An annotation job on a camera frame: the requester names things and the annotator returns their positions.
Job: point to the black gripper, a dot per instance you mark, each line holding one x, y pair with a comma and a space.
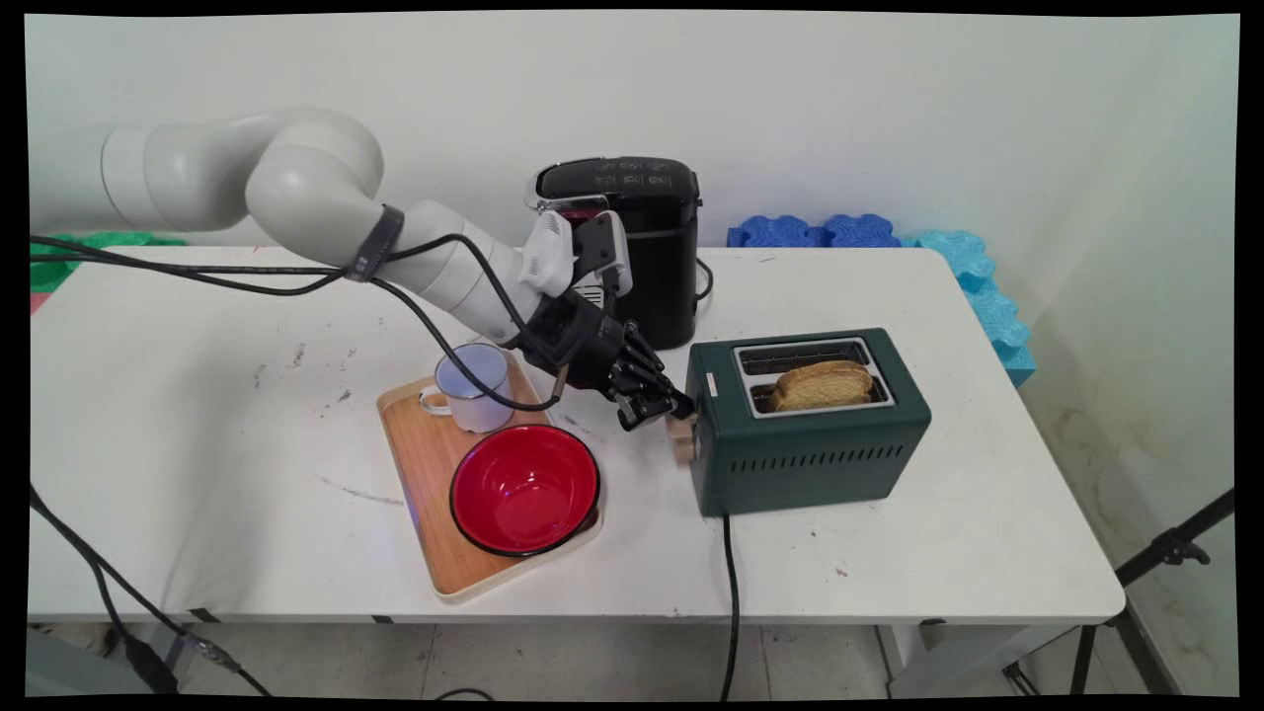
573, 341

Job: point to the beige toaster lever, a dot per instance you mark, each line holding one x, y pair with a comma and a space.
679, 425

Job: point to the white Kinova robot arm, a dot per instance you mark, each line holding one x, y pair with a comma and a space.
306, 188

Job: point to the black coffee machine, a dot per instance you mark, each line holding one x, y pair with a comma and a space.
662, 267

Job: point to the red enamel bowl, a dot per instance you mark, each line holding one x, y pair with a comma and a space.
523, 489

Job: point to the white enamel mug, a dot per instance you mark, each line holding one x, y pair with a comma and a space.
484, 410

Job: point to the toasted bread slice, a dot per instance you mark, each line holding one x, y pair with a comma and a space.
820, 385

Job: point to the dark green toaster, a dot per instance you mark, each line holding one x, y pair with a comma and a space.
810, 464

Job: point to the blue foam mat piece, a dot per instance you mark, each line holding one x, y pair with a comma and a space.
775, 232

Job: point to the wooden serving tray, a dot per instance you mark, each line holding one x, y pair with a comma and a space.
425, 464

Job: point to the blue plastic object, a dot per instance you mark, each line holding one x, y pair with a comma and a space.
861, 230

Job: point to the cyan foam mat piece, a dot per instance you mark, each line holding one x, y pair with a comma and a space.
1002, 331
953, 255

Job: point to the green foam mat piece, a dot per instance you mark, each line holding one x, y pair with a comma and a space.
118, 238

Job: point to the black tripod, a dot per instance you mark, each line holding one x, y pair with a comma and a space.
1170, 548

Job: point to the red foam mat piece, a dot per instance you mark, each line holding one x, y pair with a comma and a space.
36, 302

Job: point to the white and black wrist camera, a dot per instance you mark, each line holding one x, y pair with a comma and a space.
602, 247

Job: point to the white table leg frame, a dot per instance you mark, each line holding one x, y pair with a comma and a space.
928, 662

